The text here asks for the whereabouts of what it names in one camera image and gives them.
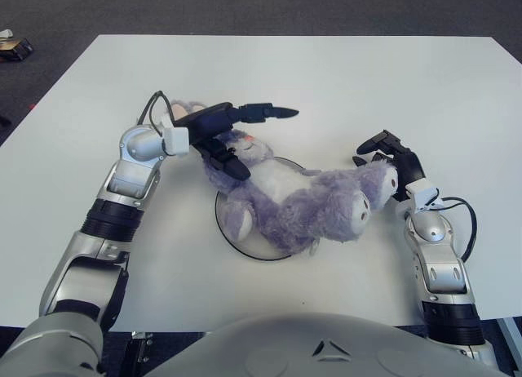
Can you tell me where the white table leg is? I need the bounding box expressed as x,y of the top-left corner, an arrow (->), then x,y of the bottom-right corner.
497,317 -> 522,353

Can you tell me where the purple plush bunny doll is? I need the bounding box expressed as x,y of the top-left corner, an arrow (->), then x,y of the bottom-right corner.
169,99 -> 399,254

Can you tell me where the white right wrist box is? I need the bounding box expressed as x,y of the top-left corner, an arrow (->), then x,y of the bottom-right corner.
405,179 -> 444,213

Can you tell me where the grey robot torso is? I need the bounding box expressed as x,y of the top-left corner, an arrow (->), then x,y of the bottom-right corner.
144,311 -> 497,377

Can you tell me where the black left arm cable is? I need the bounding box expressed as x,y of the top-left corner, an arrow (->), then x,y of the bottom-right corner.
136,91 -> 172,137

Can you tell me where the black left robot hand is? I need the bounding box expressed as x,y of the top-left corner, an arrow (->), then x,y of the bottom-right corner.
174,102 -> 302,182

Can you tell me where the metal table bracket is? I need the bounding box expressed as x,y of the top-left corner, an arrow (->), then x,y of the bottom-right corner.
130,330 -> 154,366

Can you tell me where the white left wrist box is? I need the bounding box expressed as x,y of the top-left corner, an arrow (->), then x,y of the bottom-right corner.
159,113 -> 191,157

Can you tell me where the black box on floor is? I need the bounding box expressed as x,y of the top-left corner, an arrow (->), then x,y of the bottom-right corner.
0,37 -> 34,62

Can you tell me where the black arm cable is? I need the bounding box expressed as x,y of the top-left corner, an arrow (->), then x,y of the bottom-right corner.
427,196 -> 477,264
136,91 -> 172,137

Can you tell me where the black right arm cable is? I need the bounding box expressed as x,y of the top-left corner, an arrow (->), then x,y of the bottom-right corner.
427,196 -> 477,264

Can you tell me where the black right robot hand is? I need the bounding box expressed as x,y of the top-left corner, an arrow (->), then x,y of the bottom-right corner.
352,128 -> 427,202

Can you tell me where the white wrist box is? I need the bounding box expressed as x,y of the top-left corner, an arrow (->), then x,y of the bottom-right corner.
159,113 -> 191,157
405,179 -> 444,213

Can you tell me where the white plate black rim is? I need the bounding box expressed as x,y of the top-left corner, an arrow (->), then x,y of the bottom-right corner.
215,156 -> 323,262

